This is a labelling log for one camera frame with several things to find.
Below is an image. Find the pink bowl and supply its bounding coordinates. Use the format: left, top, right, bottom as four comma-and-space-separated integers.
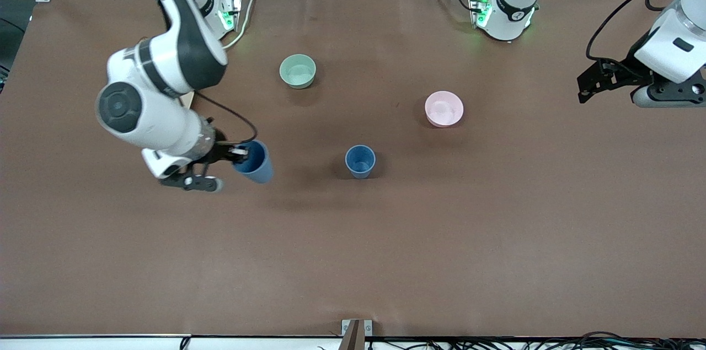
424, 90, 464, 128

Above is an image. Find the mint green bowl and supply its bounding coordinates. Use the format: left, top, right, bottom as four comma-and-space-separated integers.
279, 53, 318, 90

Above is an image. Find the brown table cover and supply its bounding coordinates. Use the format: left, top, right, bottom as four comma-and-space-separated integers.
0, 0, 706, 338

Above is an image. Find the blue plastic cup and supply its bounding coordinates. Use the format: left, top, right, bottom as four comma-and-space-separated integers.
232, 139, 274, 184
345, 144, 377, 180

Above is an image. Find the metal camera stand bracket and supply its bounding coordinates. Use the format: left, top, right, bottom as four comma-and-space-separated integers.
340, 319, 373, 350

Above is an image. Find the black cable bundle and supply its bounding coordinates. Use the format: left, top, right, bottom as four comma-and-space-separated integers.
364, 331, 706, 350

